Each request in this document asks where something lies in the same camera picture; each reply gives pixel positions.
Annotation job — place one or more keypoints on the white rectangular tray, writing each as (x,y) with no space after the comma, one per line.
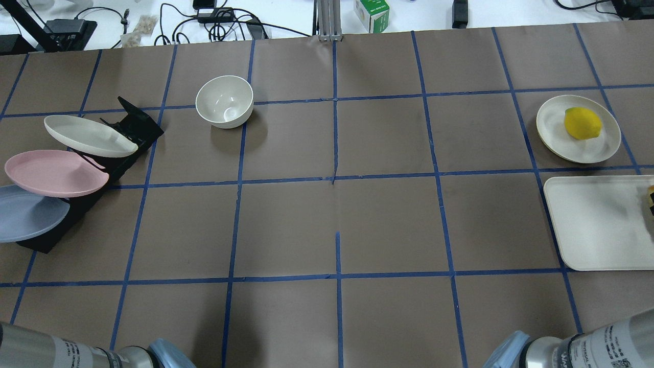
(602,223)

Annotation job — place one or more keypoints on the white round plate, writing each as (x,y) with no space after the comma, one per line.
(551,130)

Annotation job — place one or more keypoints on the pink plate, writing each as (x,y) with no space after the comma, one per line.
(55,173)

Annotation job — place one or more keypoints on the beige ceramic bowl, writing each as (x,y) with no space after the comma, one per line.
(226,102)

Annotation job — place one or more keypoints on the aluminium frame post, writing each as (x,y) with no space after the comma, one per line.
(327,20)

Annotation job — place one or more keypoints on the yellow lemon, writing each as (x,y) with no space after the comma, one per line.
(582,123)

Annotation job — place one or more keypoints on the blue plate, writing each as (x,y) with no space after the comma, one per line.
(25,215)

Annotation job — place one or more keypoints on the black power adapter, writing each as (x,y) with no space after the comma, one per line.
(216,16)

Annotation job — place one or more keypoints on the cream plate in rack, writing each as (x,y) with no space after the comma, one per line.
(89,136)

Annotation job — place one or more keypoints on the green white carton box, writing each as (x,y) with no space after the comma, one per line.
(374,15)

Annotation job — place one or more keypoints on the black plate rack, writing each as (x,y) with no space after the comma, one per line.
(137,126)

